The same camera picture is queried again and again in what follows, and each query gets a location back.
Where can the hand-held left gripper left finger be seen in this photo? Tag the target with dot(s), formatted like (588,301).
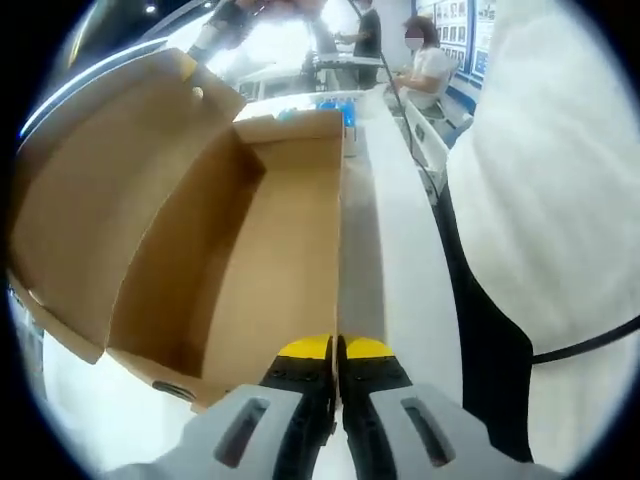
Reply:
(175,460)

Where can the blue soft tissue pack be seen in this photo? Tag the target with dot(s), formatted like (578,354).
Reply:
(340,111)

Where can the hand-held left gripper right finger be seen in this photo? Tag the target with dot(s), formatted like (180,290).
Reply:
(480,455)

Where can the person's black trousers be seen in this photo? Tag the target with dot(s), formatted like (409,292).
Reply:
(492,325)

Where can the black stand with tray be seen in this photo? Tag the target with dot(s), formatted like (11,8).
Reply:
(350,60)

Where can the brown cardboard shoe box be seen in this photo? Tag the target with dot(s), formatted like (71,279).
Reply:
(200,225)

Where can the white drawer cabinet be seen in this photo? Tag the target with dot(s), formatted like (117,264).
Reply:
(430,145)

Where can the person's white shirt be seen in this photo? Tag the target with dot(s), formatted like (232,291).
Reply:
(560,175)

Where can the blue white wall board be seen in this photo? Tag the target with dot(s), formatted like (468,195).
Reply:
(450,30)

